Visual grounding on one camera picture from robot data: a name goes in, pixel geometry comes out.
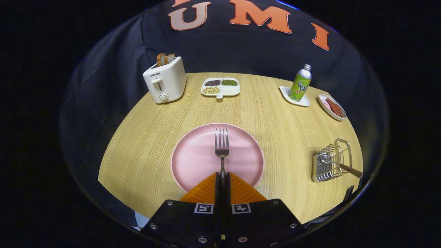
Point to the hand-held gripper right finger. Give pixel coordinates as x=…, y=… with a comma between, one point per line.
x=262, y=224

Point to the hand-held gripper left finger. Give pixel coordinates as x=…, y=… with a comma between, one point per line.
x=186, y=224

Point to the pink plate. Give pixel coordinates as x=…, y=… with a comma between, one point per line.
x=196, y=158

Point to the white round plate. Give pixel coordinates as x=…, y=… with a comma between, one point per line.
x=325, y=109

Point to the white square coaster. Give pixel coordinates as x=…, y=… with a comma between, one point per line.
x=285, y=92

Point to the pile of yellow soybeans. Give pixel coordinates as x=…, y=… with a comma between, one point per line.
x=211, y=90

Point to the pink ham slices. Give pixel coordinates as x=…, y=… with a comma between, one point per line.
x=325, y=103

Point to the white divided dish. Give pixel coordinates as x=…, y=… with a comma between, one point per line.
x=231, y=91

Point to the reddish brown meat piece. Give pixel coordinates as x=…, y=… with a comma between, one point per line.
x=336, y=108

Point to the white toaster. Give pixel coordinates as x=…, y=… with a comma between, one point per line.
x=168, y=82

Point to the green soda bottle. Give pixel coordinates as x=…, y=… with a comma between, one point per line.
x=300, y=86

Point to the pile of red beans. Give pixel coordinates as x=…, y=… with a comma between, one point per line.
x=213, y=82

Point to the pile of green beans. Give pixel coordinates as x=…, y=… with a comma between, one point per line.
x=229, y=82

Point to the brown bread slice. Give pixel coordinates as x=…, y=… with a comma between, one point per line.
x=169, y=59
x=160, y=59

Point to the black bracket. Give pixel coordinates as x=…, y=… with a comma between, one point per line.
x=349, y=193

